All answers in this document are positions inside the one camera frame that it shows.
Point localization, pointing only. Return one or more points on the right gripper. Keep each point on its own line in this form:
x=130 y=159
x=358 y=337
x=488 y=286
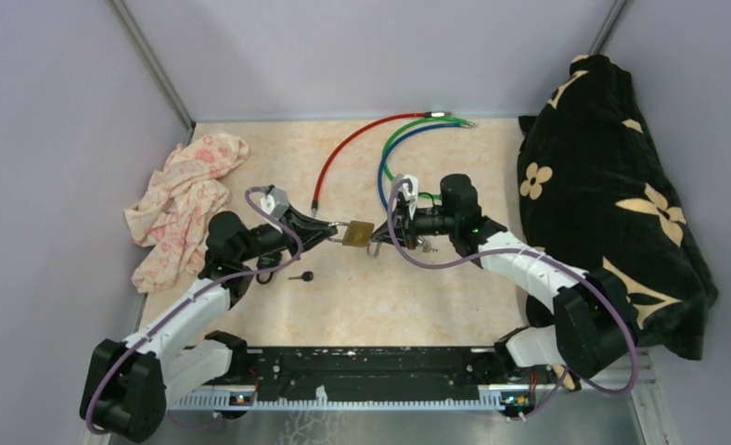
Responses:
x=405 y=228

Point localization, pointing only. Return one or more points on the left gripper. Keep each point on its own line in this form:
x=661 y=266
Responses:
x=294 y=221

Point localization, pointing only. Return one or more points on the large brass padlock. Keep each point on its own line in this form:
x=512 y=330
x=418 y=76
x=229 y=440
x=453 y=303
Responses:
x=355 y=234

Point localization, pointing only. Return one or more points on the black-headed key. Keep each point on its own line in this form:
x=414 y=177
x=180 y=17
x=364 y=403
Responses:
x=306 y=276

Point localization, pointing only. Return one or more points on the black cable lock head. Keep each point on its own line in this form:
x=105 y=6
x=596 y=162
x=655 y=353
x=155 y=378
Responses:
x=265 y=264

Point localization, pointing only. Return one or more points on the small brass padlock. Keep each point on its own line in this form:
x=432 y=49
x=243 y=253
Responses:
x=373 y=249

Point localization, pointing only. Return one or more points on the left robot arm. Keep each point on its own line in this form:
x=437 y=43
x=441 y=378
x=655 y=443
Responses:
x=131 y=383

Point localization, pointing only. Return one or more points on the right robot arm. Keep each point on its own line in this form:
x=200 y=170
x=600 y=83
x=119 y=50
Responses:
x=592 y=326

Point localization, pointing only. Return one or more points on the small key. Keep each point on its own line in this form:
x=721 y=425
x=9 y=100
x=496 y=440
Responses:
x=427 y=247

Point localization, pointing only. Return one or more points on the pink patterned cloth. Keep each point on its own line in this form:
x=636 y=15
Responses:
x=172 y=216

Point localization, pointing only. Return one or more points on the black floral blanket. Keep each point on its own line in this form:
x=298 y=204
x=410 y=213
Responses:
x=593 y=194

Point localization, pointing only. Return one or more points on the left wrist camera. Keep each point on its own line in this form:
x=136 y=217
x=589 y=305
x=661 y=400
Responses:
x=275 y=201

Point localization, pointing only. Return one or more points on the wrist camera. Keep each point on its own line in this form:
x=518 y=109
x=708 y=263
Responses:
x=407 y=186
x=275 y=201

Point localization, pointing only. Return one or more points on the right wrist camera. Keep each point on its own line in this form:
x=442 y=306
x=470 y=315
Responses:
x=407 y=186

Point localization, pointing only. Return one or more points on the green cable lock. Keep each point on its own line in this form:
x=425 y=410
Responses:
x=426 y=121

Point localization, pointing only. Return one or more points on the blue cable lock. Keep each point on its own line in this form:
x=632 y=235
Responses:
x=383 y=168

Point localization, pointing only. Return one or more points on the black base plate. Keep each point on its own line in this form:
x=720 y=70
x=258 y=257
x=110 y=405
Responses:
x=375 y=374

